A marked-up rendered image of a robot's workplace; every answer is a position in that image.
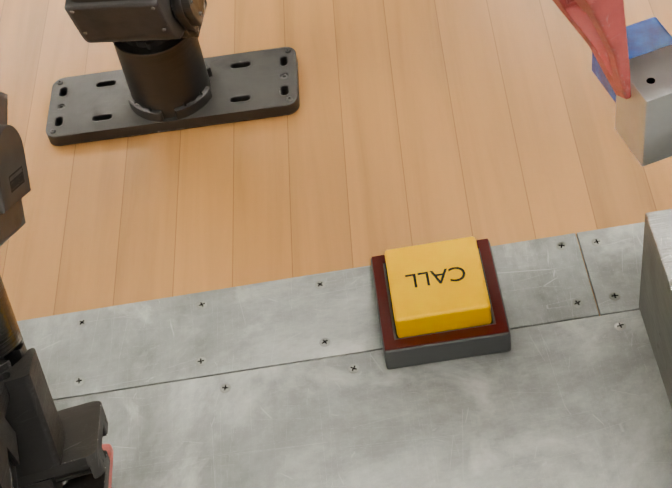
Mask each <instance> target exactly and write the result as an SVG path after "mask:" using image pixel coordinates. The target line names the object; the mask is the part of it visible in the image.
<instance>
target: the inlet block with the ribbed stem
mask: <svg viewBox="0 0 672 488"><path fill-rule="evenodd" d="M626 34H627V44H628V55H629V65H630V80H631V97H630V98H629V99H624V98H622V97H620V96H617V95H616V94H615V92H614V90H613V89H612V87H611V85H610V83H609V81H608V79H607V78H606V76H605V74H604V72H603V70H602V68H601V67H600V65H599V63H598V61H597V59H596V57H595V56H594V54H593V52H592V71H593V73H594V74H595V76H596V77H597V78H598V80H599V81H600V82H601V84H602V85H603V86H604V88H605V89H606V91H607V92H608V93H609V95H610V96H611V97H612V99H613V100H614V101H615V103H616V113H615V129H616V131H617V132H618V133H619V135H620V136H621V138H622V139H623V140H624V142H625V143H626V145H627V146H628V147H629V149H630V150H631V152H632V153H633V154H634V156H635V157H636V158H637V160H638V161H639V163H640V164H641V165H642V166H646V165H649V164H651V163H654V162H657V161H660V160H663V159H665V158H668V157H671V156H672V36H671V35H670V34H669V33H668V31H667V30H666V29H665V28H664V26H663V25H662V24H661V23H660V22H659V20H658V19H657V18H656V17H652V18H649V19H646V20H643V21H640V22H637V23H634V24H631V25H628V26H626Z"/></svg>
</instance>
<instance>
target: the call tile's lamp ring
mask: <svg viewBox="0 0 672 488"><path fill-rule="evenodd" d="M476 242H477V246H478V248H479V249H480V253H481V258H482V262H483V267H484V271H485V276H486V280H487V285H488V290H489V294H490V299H491V303H492V308H493V312H494V317H495V321H496V324H494V325H488V326H481V327H475V328H468V329H462V330H455V331H449V332H442V333H436V334H430V335H423V336H417V337H410V338H404V339H397V340H394V335H393V328H392V322H391V315H390V308H389V302H388V295H387V288H386V282H385V275H384V268H383V263H386V261H385V255H380V256H373V257H372V264H373V271H374V278H375V285H376V292H377V299H378V306H379V313H380V320H381V327H382V334H383V341H384V348H385V351H390V350H397V349H403V348H410V347H416V346H423V345H429V344H436V343H442V342H448V341H455V340H461V339H468V338H474V337H481V336H487V335H494V334H500V333H506V332H509V329H508V325H507V320H506V316H505V311H504V307H503V303H502V298H501V294H500V290H499V285H498V281H497V277H496V272H495V268H494V263H493V259H492V255H491V250H490V246H489V242H488V239H481V240H476Z"/></svg>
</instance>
